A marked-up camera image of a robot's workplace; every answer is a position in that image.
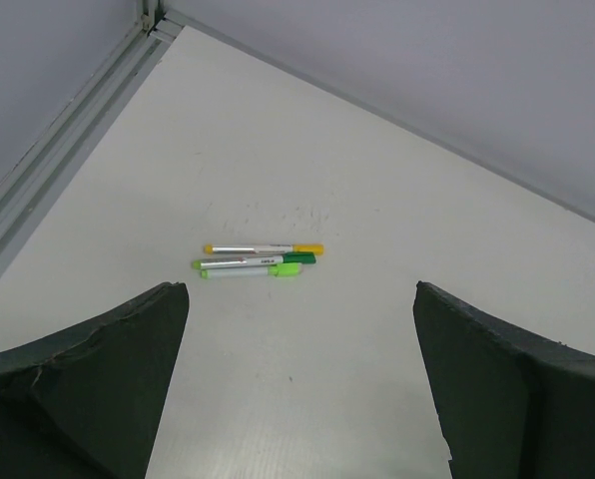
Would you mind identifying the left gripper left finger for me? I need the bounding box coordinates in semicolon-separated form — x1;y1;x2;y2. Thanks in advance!
0;282;190;478

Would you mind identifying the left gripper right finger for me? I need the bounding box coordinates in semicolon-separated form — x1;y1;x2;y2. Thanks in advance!
413;282;595;478

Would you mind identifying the yellow capped pen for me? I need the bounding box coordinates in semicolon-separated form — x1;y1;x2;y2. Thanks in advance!
203;243;324;255

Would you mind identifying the green capped pen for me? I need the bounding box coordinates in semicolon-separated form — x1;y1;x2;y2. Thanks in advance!
192;252;316;270

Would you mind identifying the left side rail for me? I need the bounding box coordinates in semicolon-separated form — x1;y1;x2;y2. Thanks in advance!
0;19;182;278

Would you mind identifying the left frame post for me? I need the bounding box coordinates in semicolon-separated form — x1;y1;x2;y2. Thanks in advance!
136;0;165;33

